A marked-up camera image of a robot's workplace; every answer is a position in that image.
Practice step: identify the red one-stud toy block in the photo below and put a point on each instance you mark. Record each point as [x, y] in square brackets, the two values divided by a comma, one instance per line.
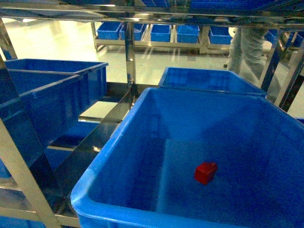
[205, 172]

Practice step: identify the large blue bin upper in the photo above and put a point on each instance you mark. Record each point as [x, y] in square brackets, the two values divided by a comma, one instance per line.
[144, 175]

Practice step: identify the blue bin behind large bin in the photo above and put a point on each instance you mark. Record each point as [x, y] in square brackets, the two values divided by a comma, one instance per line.
[208, 80]

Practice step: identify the person in white suit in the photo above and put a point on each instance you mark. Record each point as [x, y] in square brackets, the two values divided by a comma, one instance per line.
[247, 46]

